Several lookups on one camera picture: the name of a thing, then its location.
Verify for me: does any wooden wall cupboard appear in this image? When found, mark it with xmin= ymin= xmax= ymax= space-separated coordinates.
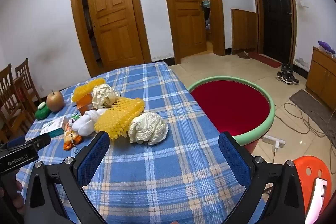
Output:
xmin=231 ymin=9 xmax=258 ymax=54

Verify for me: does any orange plastic stool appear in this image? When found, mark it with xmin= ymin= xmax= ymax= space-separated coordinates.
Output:
xmin=293 ymin=156 xmax=332 ymax=224

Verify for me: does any grey floor cable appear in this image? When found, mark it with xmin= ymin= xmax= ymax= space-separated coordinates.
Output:
xmin=282 ymin=102 xmax=336 ymax=140

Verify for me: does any red basin with green rim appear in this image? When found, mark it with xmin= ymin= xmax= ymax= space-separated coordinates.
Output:
xmin=188 ymin=76 xmax=276 ymax=153

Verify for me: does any white and teal box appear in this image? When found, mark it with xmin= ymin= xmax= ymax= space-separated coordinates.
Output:
xmin=40 ymin=116 xmax=66 ymax=138

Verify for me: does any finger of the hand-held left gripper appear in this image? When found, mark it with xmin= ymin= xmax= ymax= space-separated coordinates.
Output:
xmin=24 ymin=133 xmax=52 ymax=150
xmin=7 ymin=135 xmax=27 ymax=149

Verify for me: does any brown apple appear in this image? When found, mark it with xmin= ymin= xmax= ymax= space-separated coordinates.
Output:
xmin=46 ymin=90 xmax=65 ymax=112

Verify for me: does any wooden chair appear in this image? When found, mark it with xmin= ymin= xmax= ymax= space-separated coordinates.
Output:
xmin=0 ymin=64 xmax=34 ymax=143
xmin=14 ymin=57 xmax=42 ymax=109

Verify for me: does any orange snack packet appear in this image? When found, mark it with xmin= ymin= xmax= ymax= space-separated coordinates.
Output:
xmin=63 ymin=119 xmax=82 ymax=151

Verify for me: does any black door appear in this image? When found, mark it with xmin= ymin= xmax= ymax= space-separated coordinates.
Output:
xmin=259 ymin=0 xmax=293 ymax=62

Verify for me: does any grey floor mat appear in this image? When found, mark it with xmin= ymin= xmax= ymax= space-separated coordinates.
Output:
xmin=289 ymin=89 xmax=336 ymax=119

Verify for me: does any blue plaid tablecloth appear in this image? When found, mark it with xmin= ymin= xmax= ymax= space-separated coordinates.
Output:
xmin=16 ymin=61 xmax=265 ymax=224

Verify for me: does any wooden cabinet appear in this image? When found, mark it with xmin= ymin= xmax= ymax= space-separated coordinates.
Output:
xmin=306 ymin=46 xmax=336 ymax=109

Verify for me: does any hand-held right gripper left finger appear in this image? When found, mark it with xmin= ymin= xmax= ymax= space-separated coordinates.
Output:
xmin=25 ymin=132 xmax=111 ymax=224

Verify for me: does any green toy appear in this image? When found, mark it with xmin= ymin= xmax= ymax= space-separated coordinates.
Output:
xmin=35 ymin=102 xmax=51 ymax=120

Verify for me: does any white foam fruit net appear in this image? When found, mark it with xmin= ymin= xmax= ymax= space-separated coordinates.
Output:
xmin=72 ymin=108 xmax=109 ymax=136

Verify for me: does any white paper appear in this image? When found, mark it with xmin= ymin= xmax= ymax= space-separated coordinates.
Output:
xmin=128 ymin=112 xmax=169 ymax=146
xmin=92 ymin=84 xmax=121 ymax=109

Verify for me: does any red doormat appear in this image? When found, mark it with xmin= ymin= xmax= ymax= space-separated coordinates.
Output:
xmin=248 ymin=52 xmax=282 ymax=69

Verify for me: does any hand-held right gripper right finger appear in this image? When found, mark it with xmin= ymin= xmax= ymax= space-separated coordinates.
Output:
xmin=218 ymin=132 xmax=306 ymax=224

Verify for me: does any smartphone with lit screen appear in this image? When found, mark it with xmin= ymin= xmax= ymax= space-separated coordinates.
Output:
xmin=304 ymin=178 xmax=328 ymax=224

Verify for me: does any person's left hand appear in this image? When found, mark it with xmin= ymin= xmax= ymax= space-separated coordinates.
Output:
xmin=0 ymin=181 xmax=25 ymax=215

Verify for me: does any wooden panel door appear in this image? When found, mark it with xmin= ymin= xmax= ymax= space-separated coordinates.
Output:
xmin=168 ymin=0 xmax=208 ymax=58
xmin=85 ymin=0 xmax=145 ymax=72

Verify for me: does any wooden door frame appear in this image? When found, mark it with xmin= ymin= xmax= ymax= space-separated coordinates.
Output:
xmin=248 ymin=0 xmax=298 ymax=67
xmin=69 ymin=0 xmax=152 ymax=77
xmin=157 ymin=0 xmax=226 ymax=65

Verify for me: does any purple bag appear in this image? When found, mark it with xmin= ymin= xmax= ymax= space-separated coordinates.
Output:
xmin=318 ymin=41 xmax=336 ymax=54

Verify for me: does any white power strip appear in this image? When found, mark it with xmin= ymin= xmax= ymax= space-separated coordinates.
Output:
xmin=262 ymin=135 xmax=286 ymax=148

